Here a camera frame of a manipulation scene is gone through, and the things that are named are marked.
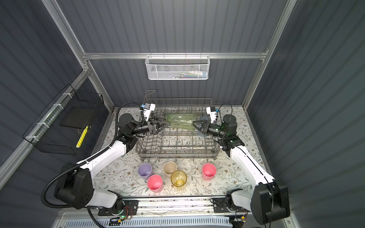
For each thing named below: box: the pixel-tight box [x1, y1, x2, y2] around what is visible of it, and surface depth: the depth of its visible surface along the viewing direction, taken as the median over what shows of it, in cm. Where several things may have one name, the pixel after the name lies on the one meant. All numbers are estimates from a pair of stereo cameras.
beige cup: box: [162, 161, 178, 179], surface depth 87 cm
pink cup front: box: [147, 174, 164, 193], surface depth 82 cm
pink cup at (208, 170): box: [201, 162, 217, 181], surface depth 86 cm
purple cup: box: [137, 162, 153, 181], surface depth 82 cm
